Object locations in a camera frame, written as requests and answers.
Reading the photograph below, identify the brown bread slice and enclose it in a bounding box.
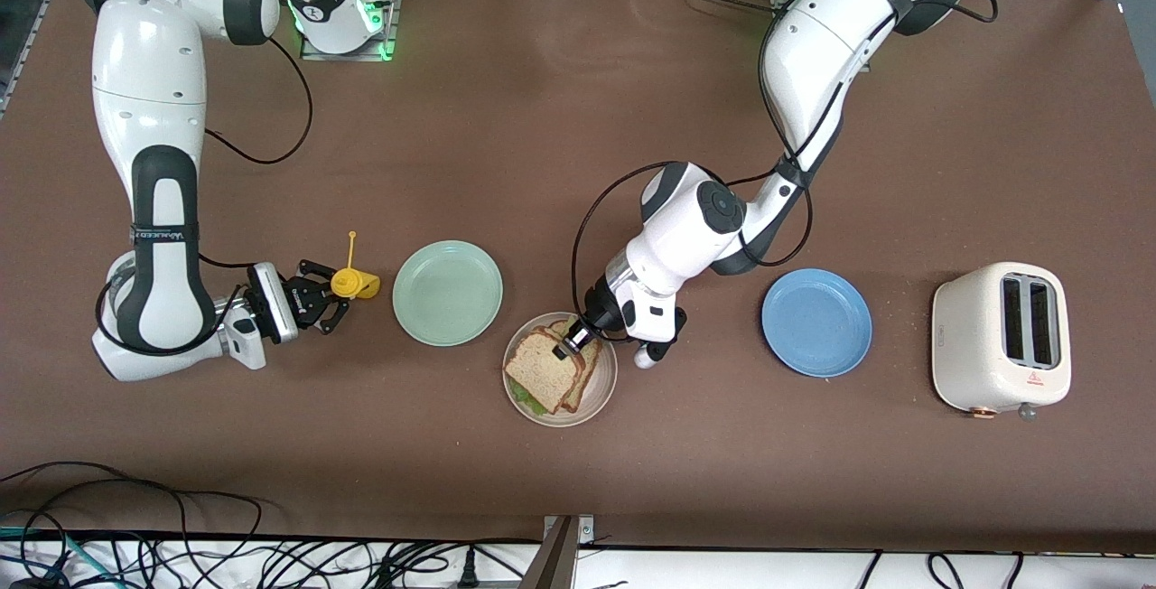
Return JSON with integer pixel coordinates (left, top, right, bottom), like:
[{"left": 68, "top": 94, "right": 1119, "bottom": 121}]
[
  {"left": 504, "top": 330, "right": 588, "bottom": 416},
  {"left": 539, "top": 320, "right": 603, "bottom": 416}
]

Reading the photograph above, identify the yellow mustard squeeze bottle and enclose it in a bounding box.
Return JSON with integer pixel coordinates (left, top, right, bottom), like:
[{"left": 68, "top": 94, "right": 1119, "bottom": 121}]
[{"left": 330, "top": 230, "right": 382, "bottom": 300}]

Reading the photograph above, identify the beige plate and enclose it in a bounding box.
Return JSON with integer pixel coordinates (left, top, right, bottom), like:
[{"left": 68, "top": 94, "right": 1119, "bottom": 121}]
[{"left": 502, "top": 312, "right": 619, "bottom": 428}]

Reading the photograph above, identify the mint green plate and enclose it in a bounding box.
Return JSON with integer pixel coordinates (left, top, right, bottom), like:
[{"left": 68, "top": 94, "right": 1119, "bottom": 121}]
[{"left": 392, "top": 239, "right": 504, "bottom": 348}]

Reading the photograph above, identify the blue plate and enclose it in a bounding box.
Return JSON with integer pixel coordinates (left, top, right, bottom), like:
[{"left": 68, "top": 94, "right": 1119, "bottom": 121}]
[{"left": 760, "top": 267, "right": 873, "bottom": 379}]

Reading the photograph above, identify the white two-slot toaster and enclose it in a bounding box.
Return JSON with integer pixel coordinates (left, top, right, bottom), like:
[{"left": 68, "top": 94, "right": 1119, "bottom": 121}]
[{"left": 931, "top": 261, "right": 1074, "bottom": 421}]

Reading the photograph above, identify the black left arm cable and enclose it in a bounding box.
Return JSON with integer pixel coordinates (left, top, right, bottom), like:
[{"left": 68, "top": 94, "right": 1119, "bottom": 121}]
[{"left": 572, "top": 0, "right": 999, "bottom": 341}]

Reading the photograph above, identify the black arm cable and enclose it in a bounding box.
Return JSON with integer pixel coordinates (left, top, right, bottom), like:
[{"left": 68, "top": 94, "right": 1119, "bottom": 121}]
[
  {"left": 95, "top": 29, "right": 313, "bottom": 355},
  {"left": 572, "top": 0, "right": 999, "bottom": 341}
]

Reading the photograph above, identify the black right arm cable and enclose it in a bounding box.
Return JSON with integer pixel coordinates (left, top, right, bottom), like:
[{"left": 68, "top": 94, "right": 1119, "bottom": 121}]
[{"left": 95, "top": 29, "right": 313, "bottom": 355}]

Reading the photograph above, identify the long black floor cable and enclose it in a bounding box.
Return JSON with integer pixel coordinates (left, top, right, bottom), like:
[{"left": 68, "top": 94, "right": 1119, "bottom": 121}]
[{"left": 0, "top": 461, "right": 265, "bottom": 563}]

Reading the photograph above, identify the grey metal table bracket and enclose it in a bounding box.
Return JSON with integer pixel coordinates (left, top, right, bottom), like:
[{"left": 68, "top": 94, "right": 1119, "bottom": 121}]
[{"left": 519, "top": 515, "right": 595, "bottom": 589}]

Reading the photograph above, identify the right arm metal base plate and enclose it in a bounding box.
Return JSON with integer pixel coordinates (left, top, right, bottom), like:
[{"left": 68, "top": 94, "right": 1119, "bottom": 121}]
[{"left": 300, "top": 0, "right": 403, "bottom": 61}]

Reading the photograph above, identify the teal cable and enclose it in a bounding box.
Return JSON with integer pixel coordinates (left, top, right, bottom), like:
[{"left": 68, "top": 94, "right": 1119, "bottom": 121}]
[{"left": 0, "top": 526, "right": 109, "bottom": 586}]

